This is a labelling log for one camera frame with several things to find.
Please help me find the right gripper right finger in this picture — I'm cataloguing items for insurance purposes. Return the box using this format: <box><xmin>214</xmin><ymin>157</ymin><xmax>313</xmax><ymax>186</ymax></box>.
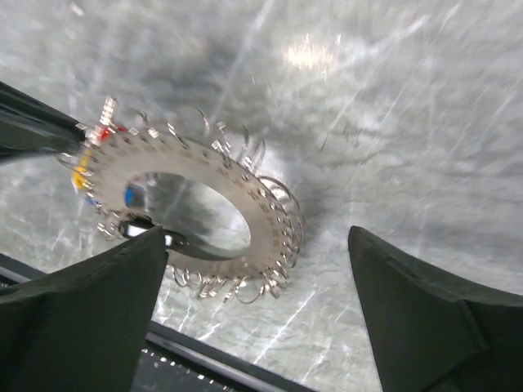
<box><xmin>348</xmin><ymin>226</ymin><xmax>522</xmax><ymax>391</ymax></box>

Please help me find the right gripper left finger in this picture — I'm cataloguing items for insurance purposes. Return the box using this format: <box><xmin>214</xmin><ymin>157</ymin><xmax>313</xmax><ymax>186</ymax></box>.
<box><xmin>1</xmin><ymin>228</ymin><xmax>167</xmax><ymax>391</ymax></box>

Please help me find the yellow tag key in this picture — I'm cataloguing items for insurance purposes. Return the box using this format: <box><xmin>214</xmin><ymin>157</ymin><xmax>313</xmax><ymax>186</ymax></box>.
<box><xmin>71</xmin><ymin>149</ymin><xmax>92</xmax><ymax>191</ymax></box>

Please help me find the black tag key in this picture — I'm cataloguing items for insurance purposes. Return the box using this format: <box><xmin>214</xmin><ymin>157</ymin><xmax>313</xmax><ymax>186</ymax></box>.
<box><xmin>118</xmin><ymin>218</ymin><xmax>172</xmax><ymax>248</ymax></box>

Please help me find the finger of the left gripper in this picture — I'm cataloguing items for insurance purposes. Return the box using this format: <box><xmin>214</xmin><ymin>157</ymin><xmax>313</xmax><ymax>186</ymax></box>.
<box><xmin>1</xmin><ymin>82</ymin><xmax>84</xmax><ymax>135</ymax></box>
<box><xmin>1</xmin><ymin>116</ymin><xmax>87</xmax><ymax>163</ymax></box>

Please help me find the red tag key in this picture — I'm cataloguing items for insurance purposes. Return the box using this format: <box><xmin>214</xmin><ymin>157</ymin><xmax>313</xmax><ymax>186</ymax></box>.
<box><xmin>91</xmin><ymin>125</ymin><xmax>130</xmax><ymax>143</ymax></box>

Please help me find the blue tag key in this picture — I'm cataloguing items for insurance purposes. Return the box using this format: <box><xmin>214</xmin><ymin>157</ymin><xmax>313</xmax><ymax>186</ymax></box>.
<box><xmin>87</xmin><ymin>185</ymin><xmax>140</xmax><ymax>209</ymax></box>

